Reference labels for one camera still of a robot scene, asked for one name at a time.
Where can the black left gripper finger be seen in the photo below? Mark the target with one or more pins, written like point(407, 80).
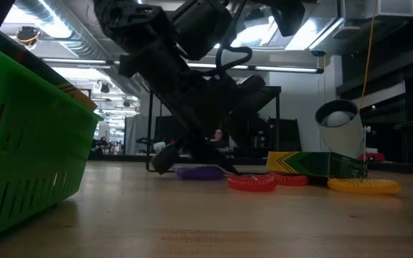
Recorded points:
point(210, 154)
point(167, 159)

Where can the green plastic slotted basket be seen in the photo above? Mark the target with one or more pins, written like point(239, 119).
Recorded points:
point(31, 143)

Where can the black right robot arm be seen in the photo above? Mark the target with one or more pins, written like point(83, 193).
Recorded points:
point(289, 14)

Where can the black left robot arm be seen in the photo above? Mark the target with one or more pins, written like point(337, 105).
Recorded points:
point(138, 21)

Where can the black perforated metal desk shelf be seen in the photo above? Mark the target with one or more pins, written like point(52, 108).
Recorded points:
point(277, 125)

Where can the person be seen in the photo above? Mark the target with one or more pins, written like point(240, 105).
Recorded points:
point(218, 138)

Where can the long ceiling light strip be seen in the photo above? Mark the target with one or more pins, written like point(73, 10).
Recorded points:
point(285, 69)

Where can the white round floor fan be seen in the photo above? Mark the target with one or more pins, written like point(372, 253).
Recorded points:
point(342, 143)

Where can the black ceiling dome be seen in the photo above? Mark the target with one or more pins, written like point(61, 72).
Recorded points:
point(28, 36)

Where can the red background object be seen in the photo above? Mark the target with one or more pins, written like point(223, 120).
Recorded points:
point(371, 156)

